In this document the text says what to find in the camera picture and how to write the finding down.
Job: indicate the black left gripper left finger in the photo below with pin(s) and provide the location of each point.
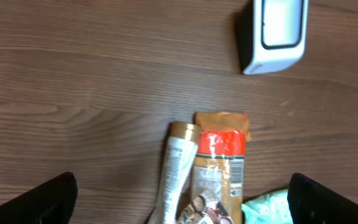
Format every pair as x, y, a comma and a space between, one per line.
52, 202

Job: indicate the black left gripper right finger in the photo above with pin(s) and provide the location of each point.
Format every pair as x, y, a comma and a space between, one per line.
310, 202

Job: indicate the mint green wipes packet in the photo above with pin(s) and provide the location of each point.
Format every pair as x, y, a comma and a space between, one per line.
269, 208

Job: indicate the white gold-capped tube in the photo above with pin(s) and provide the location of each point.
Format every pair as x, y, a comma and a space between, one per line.
180, 151

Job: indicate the beige brown snack pouch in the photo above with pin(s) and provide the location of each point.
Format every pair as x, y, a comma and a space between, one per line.
205, 209

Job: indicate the white barcode scanner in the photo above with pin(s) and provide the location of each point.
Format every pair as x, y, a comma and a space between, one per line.
271, 35

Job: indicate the orange spaghetti pasta packet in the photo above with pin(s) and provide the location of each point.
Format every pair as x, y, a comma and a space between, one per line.
220, 159

